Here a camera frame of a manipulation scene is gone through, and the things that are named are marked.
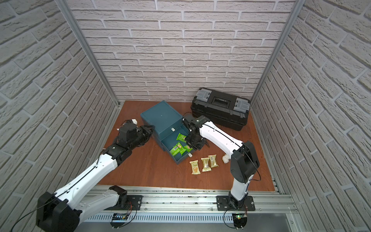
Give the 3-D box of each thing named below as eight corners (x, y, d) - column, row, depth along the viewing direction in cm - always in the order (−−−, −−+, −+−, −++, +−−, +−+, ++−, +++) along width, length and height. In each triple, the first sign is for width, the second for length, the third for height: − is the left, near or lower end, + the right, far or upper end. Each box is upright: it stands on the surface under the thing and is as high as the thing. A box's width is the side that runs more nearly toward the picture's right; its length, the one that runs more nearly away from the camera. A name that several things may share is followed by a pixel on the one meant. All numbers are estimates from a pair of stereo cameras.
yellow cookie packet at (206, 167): (201, 171, 86) (202, 170, 84) (201, 158, 91) (201, 157, 89) (210, 171, 86) (211, 170, 84) (209, 158, 91) (210, 157, 89)
